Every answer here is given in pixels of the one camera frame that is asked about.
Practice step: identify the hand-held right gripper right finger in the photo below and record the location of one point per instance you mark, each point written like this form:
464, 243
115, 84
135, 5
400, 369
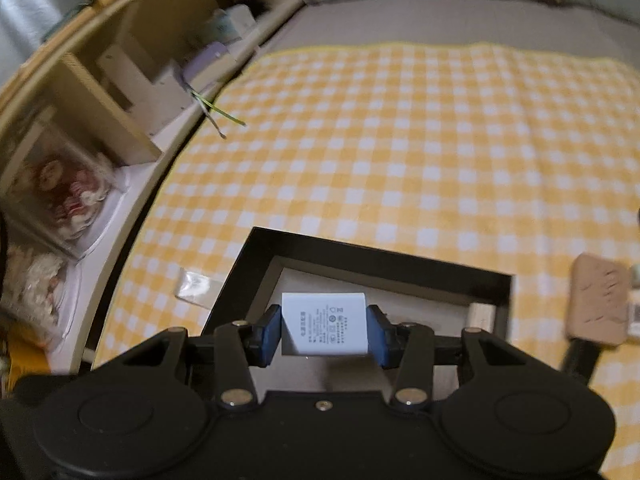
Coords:
377, 341

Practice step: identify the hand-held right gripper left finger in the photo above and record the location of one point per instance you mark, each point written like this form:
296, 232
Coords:
270, 341

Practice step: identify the white charger plug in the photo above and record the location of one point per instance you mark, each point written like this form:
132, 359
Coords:
325, 325

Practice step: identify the black storage box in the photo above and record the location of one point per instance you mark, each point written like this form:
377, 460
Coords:
350, 255

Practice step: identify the carved wooden block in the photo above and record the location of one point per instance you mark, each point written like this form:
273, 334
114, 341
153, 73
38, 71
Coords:
597, 300

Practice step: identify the clear plastic strip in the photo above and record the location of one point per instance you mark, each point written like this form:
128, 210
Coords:
196, 287

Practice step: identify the yellow checkered blanket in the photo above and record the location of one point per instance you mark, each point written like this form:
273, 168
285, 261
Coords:
400, 160

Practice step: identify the green and white ribbons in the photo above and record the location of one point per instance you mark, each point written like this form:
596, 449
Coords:
220, 115

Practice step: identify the clear box with white plush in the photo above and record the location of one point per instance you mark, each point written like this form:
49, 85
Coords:
30, 280

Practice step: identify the clear box with plush toy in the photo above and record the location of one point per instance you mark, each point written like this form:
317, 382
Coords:
55, 185

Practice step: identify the purple box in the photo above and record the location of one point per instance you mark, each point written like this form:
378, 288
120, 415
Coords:
207, 62

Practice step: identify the wooden shelf unit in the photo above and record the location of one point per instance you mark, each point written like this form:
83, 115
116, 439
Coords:
100, 97

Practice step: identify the pale tissue box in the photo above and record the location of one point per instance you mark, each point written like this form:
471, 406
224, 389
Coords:
227, 22

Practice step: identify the grey bed sheet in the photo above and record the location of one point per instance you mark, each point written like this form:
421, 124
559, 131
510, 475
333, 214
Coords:
450, 25

